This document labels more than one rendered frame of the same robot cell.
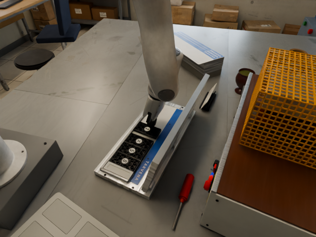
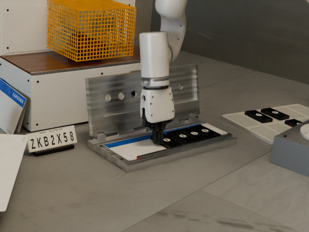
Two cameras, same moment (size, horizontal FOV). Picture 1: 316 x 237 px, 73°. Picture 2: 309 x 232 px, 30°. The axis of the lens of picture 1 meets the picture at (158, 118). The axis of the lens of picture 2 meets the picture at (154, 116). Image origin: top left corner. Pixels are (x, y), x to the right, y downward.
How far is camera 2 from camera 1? 2.21 m
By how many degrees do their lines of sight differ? 113
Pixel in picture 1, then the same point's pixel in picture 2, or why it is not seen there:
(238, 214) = not seen: hidden behind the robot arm
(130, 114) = (174, 171)
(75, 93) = (254, 222)
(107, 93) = (194, 204)
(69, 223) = (260, 129)
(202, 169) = not seen: hidden behind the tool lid
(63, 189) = (267, 145)
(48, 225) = (277, 132)
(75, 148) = (255, 163)
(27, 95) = not seen: outside the picture
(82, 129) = (246, 175)
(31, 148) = (298, 136)
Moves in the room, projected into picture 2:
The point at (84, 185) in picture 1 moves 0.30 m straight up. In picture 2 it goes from (247, 142) to (261, 53)
